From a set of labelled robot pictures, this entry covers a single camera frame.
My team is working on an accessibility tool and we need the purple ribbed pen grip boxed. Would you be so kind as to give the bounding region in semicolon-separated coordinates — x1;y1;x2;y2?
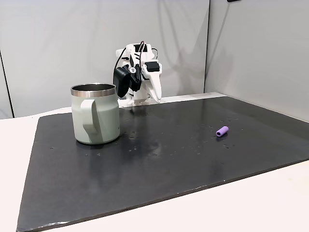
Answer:
215;125;230;138

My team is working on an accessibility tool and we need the sage green steel mug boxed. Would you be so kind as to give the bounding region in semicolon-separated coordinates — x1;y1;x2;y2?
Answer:
70;83;121;145

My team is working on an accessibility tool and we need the black table mat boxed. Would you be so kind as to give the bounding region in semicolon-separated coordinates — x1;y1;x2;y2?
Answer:
15;96;309;232

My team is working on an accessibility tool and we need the black camera box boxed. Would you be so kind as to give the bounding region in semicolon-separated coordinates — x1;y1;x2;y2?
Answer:
113;64;142;99

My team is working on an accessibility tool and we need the black camera cable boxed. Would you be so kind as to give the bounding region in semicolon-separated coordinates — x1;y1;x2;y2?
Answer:
113;47;128;73

